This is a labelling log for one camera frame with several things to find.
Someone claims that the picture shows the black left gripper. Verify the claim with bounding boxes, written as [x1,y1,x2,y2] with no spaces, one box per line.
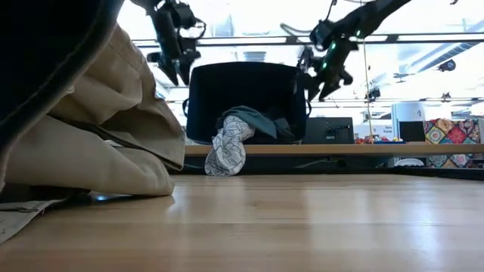
[146,2,207,87]

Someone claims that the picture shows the teal green shorts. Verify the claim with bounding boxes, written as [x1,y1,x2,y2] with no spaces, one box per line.
[215,105,296,141]

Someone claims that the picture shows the thin yellow hanging cord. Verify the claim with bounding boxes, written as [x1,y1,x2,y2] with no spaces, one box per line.
[361,37,374,144]

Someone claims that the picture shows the white leaf-print cloth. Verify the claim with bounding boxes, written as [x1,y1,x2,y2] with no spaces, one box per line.
[203,115,256,178]

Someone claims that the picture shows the black ceiling camera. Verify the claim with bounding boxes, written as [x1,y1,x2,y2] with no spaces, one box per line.
[438,59,458,73]

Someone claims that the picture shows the navy white striped fabric bin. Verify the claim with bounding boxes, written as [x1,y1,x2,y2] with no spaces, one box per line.
[182,61,313,146]

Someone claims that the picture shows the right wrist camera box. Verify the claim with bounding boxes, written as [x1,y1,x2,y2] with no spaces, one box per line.
[309,19,336,50]

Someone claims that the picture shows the black aluminium table frame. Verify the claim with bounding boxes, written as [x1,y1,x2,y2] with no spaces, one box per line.
[166,165,484,181]

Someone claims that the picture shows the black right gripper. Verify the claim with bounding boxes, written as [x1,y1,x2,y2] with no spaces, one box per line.
[303,37,358,103]

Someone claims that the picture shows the black monitor box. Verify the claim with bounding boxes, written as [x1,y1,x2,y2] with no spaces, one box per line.
[302,116,355,145]

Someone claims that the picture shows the small colourful toys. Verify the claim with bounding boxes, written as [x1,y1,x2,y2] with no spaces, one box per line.
[354,135,408,145]

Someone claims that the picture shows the small black screen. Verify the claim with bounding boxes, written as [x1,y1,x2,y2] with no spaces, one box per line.
[399,120,427,143]

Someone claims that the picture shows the white cabinet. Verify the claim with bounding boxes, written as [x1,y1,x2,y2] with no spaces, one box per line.
[391,101,427,143]

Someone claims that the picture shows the light wooden office desk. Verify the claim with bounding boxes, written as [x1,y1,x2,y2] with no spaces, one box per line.
[184,143,484,158]

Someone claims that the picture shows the khaki shorts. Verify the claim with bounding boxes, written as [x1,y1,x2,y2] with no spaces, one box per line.
[0,0,186,243]

